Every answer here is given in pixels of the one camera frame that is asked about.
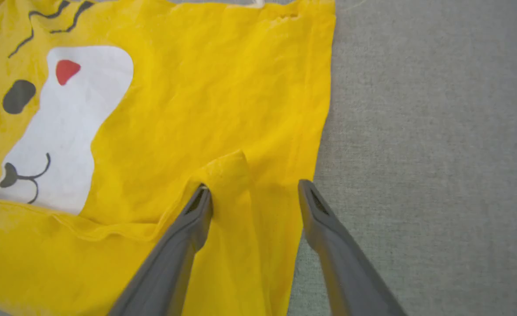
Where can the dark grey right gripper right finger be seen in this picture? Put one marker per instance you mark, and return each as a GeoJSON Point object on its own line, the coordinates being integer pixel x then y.
{"type": "Point", "coordinates": [350, 281]}

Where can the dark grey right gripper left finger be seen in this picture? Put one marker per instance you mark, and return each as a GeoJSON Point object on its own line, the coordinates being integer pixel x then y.
{"type": "Point", "coordinates": [162, 281]}

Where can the yellow t-shirt with animal print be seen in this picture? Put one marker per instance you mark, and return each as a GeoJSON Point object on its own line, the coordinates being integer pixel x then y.
{"type": "Point", "coordinates": [197, 87]}

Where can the light grey fabric sofa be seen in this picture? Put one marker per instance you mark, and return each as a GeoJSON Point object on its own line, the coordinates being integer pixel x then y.
{"type": "Point", "coordinates": [438, 153]}

